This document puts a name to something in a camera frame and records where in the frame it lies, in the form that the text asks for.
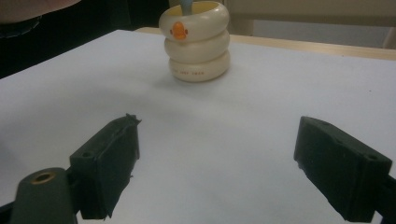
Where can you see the beige wooden desk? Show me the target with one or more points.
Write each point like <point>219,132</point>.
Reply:
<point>311,9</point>

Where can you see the light wooden table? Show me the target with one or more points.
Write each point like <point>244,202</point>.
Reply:
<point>311,46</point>

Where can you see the cream ringed duck cup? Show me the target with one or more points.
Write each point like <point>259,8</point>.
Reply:
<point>199,49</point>

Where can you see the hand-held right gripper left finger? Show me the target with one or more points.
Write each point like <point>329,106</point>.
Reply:
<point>106,161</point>

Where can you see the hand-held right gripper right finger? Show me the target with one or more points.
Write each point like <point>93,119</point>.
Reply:
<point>339,168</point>

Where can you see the white table sheet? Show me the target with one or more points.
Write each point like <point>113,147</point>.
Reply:
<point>218,124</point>

